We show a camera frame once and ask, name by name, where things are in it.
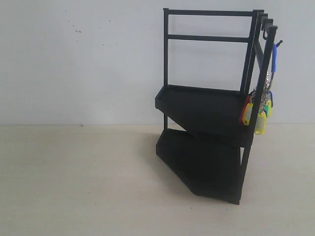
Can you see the bunch of colourful key tags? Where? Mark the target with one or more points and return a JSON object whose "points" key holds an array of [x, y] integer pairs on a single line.
{"points": [[266, 104]]}

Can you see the black two-tier metal rack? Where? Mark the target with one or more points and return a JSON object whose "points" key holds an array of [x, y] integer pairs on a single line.
{"points": [[202, 141]]}

